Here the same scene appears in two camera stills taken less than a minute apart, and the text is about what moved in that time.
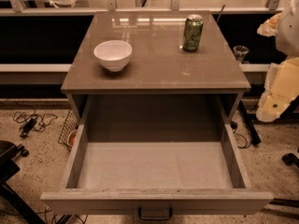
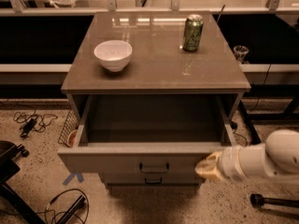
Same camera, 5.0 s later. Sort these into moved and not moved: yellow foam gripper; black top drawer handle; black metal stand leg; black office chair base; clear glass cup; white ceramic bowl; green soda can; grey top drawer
Moved: grey top drawer; yellow foam gripper; black top drawer handle
Not moved: clear glass cup; black metal stand leg; black office chair base; white ceramic bowl; green soda can
